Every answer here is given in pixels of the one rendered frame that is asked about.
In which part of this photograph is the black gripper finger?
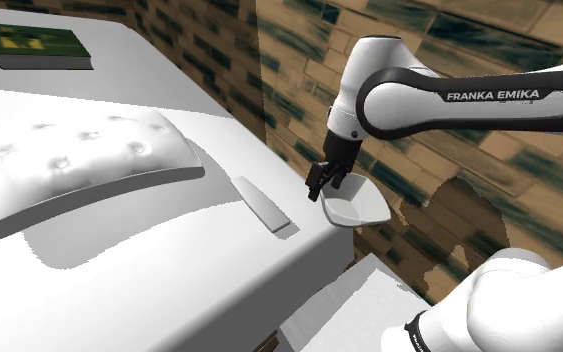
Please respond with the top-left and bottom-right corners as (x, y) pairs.
(329, 167), (349, 191)
(305, 162), (334, 203)

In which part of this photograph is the white bed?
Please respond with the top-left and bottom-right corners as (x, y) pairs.
(0, 5), (356, 352)

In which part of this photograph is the flat white bar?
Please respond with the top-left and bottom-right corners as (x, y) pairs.
(230, 175), (292, 234)

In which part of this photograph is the white angular bowl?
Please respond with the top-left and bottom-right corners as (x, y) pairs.
(319, 172), (393, 229)

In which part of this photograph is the white tufted cushion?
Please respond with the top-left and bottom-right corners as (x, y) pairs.
(0, 107), (207, 243)

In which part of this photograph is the green book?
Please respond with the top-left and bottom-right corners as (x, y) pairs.
(0, 22), (94, 71)

